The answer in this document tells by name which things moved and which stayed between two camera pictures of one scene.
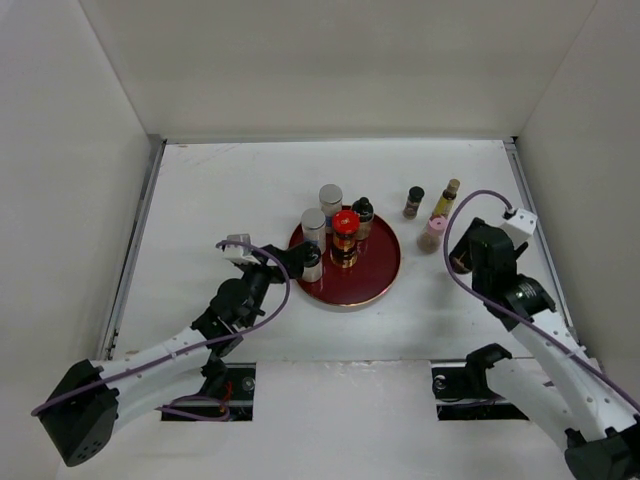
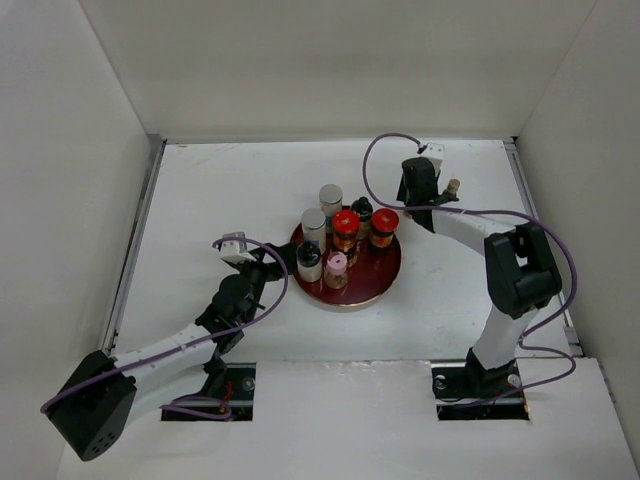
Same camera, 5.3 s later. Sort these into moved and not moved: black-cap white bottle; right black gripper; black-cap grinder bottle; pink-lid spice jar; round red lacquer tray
Moved: pink-lid spice jar; right black gripper
Not moved: black-cap grinder bottle; round red lacquer tray; black-cap white bottle
